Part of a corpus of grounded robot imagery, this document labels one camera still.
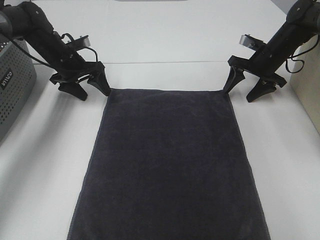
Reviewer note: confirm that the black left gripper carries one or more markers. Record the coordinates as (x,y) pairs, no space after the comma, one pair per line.
(69,79)

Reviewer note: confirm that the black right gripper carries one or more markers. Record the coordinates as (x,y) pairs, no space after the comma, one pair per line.
(262,64)

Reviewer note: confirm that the dark navy towel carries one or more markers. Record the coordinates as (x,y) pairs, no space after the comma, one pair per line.
(168,165)

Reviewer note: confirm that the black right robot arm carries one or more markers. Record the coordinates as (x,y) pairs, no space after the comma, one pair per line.
(301,24)

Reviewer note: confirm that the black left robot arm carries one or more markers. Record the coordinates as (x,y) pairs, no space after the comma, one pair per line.
(27,21)

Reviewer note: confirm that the beige bin with grey rim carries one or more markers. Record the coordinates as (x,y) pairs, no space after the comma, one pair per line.
(306,82)

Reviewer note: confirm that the grey perforated plastic basket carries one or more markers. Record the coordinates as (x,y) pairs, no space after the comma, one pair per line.
(17,79)

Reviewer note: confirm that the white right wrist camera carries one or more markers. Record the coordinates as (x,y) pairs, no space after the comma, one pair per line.
(250,42)

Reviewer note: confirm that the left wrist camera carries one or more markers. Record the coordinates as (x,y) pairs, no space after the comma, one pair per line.
(80,43)

